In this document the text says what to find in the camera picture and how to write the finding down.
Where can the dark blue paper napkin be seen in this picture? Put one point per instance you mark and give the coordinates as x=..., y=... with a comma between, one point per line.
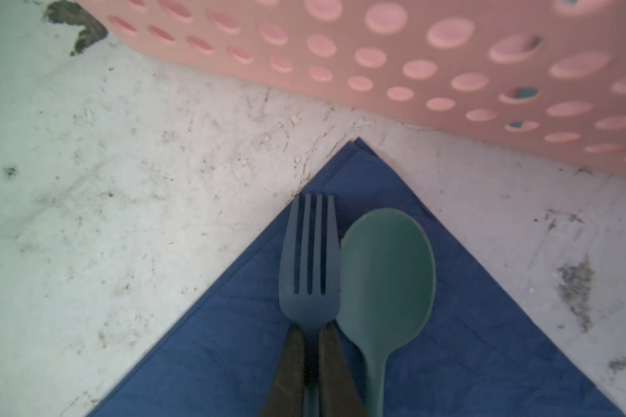
x=479, y=355

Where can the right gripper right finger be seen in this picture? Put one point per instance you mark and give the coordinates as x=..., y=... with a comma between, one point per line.
x=337, y=391

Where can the blue plastic fork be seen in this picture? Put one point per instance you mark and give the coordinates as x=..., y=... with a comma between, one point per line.
x=309, y=279

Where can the pink plastic basket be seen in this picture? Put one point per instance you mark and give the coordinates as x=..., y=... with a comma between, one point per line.
x=441, y=64

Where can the green plastic knife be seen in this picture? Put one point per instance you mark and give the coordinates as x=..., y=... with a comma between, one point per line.
x=520, y=95

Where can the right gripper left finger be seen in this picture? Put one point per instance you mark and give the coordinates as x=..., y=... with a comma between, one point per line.
x=286, y=396

